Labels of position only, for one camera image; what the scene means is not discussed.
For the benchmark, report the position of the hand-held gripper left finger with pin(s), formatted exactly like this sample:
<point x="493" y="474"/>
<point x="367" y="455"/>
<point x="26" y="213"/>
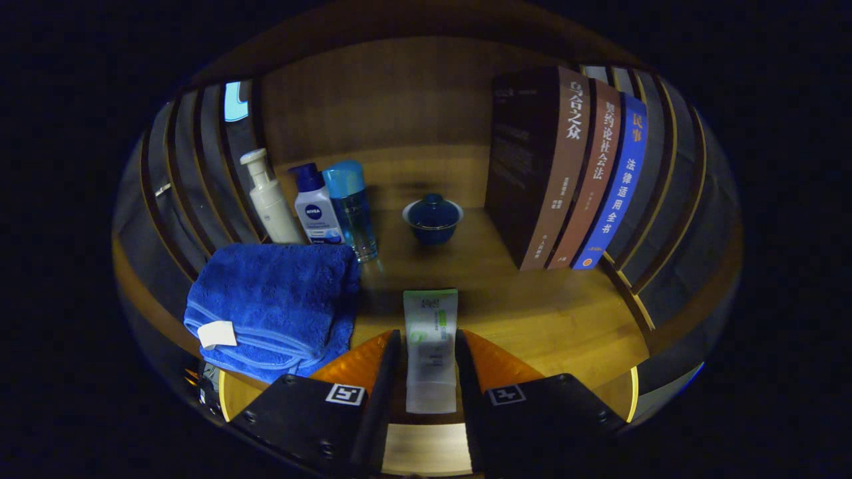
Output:
<point x="313" y="419"/>

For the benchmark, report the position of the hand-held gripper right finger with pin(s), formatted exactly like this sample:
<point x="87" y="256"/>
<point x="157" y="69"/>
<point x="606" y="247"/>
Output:
<point x="546" y="426"/>

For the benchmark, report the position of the white green tube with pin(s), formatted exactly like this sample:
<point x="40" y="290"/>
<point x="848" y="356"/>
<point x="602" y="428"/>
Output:
<point x="430" y="352"/>

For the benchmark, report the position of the wooden countertop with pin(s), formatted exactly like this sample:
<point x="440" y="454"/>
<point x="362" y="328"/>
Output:
<point x="532" y="313"/>

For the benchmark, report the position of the wooden cabinet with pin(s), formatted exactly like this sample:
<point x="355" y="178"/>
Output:
<point x="373" y="100"/>

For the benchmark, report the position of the blue folded towel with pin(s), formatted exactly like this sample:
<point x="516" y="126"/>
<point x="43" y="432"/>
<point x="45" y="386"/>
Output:
<point x="273" y="299"/>

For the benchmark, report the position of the white lotion bottle blue cap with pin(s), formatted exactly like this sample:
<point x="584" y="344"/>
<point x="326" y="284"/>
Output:
<point x="318" y="213"/>

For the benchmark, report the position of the teal blue bottle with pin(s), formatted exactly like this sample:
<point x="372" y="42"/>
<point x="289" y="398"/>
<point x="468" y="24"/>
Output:
<point x="353" y="213"/>

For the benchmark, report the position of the white pump bottle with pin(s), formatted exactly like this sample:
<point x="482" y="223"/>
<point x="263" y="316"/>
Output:
<point x="273" y="206"/>

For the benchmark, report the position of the blue lidded teacup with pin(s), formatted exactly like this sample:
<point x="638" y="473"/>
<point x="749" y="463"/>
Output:
<point x="432" y="219"/>

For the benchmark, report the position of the blue book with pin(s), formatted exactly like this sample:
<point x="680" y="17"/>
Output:
<point x="619" y="186"/>

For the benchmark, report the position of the reddish brown book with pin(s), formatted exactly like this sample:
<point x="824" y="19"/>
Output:
<point x="592" y="179"/>

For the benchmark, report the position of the dark brown book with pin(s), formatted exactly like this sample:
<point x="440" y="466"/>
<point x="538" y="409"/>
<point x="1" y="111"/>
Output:
<point x="526" y="166"/>

